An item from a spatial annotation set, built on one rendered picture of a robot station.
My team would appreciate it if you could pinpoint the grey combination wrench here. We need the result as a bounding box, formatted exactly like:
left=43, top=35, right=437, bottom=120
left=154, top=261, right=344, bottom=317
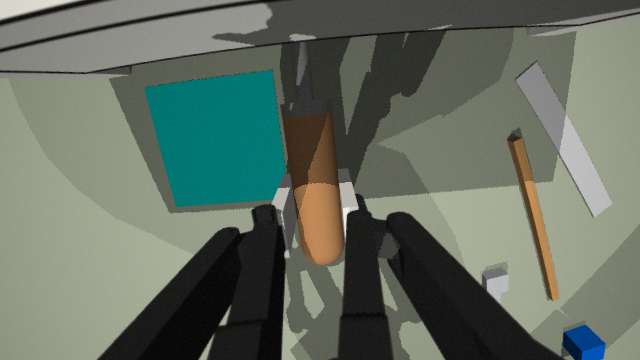
left=482, top=269, right=509, bottom=304

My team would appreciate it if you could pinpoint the blue cube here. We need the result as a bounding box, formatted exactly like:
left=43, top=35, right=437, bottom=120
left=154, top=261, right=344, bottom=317
left=563, top=325, right=606, bottom=360

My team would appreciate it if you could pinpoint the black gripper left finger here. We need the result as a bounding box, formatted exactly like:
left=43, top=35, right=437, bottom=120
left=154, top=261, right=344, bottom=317
left=97, top=174, right=297, bottom=360

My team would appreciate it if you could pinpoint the grey box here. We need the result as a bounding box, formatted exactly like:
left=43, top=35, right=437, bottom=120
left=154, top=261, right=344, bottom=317
left=0, top=0, right=640, bottom=79

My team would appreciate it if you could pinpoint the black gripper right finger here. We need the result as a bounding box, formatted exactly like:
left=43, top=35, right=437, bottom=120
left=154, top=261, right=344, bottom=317
left=337, top=168, right=565, bottom=360

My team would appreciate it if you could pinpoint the orange-brown long thin bar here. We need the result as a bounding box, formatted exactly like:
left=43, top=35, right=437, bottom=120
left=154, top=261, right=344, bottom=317
left=507, top=136, right=560, bottom=301

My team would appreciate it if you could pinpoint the grey flat bar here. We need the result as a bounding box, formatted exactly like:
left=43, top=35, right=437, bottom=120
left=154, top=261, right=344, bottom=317
left=515, top=62, right=612, bottom=217

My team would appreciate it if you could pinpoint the teal square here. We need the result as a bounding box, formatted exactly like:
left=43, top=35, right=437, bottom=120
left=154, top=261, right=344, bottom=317
left=144, top=71, right=286, bottom=207

